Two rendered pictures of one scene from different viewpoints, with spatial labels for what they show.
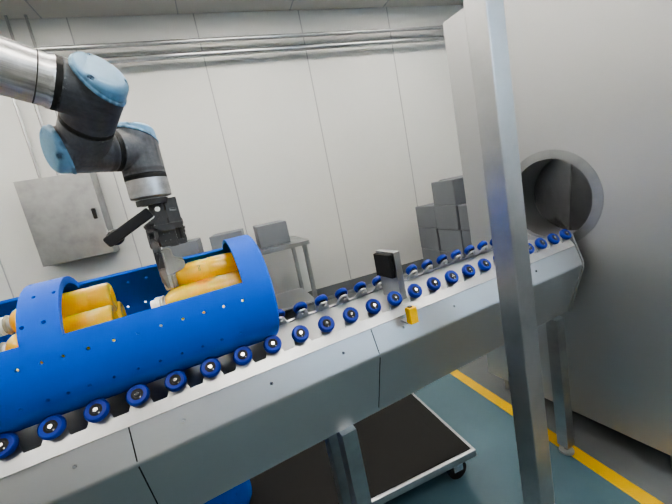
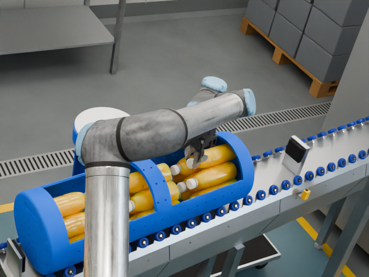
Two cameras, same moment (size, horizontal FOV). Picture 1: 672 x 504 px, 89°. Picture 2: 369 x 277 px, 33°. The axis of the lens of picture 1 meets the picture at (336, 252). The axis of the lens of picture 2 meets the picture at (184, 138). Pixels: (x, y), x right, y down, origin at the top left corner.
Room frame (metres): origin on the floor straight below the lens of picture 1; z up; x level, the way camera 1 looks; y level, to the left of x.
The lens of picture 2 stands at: (-0.92, 1.10, 2.64)
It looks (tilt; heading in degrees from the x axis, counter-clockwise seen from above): 36 degrees down; 340
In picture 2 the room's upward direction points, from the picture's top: 13 degrees clockwise
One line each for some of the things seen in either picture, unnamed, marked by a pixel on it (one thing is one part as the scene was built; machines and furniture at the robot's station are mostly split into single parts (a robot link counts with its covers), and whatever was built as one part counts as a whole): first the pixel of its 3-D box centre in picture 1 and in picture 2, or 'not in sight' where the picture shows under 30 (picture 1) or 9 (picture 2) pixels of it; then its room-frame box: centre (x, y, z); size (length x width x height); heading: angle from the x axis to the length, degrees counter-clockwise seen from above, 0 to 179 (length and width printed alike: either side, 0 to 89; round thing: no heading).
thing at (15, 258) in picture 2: not in sight; (16, 260); (0.53, 1.06, 0.99); 0.10 x 0.02 x 0.12; 24
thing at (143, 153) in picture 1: (137, 153); (211, 95); (0.83, 0.40, 1.47); 0.10 x 0.09 x 0.12; 147
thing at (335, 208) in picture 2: not in sight; (335, 209); (1.43, -0.76, 0.31); 0.06 x 0.06 x 0.63; 24
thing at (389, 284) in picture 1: (389, 274); (294, 155); (1.08, -0.15, 1.00); 0.10 x 0.04 x 0.15; 24
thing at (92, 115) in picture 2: not in sight; (107, 126); (1.23, 0.68, 1.03); 0.28 x 0.28 x 0.01
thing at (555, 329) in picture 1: (560, 386); not in sight; (1.30, -0.82, 0.31); 0.06 x 0.06 x 0.63; 24
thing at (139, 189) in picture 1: (149, 190); not in sight; (0.84, 0.40, 1.39); 0.10 x 0.09 x 0.05; 24
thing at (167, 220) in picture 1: (162, 223); (203, 132); (0.84, 0.40, 1.30); 0.09 x 0.08 x 0.12; 114
